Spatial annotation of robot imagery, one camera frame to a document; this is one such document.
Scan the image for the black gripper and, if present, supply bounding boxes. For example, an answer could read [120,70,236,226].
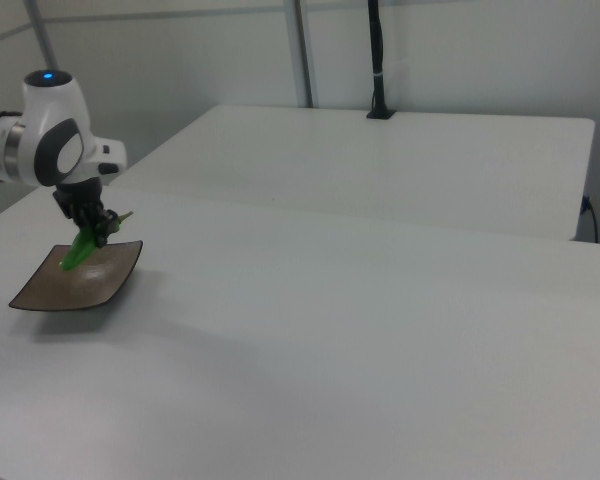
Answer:
[52,176,122,250]

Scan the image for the black camera stand pole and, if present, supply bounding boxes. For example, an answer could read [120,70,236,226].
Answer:
[365,0,396,121]

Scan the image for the black power cable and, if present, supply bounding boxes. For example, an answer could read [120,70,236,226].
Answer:
[580,195,600,247]

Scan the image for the grey metal partition post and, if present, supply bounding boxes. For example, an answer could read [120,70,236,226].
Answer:
[290,0,315,109]
[23,0,62,72]

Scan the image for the green chili pepper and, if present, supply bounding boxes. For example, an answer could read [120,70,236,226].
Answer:
[58,210,136,274]

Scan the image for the white side table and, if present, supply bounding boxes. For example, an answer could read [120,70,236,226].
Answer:
[107,103,597,244]

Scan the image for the square brown ceramic plate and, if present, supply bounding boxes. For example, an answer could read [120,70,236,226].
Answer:
[7,239,145,314]

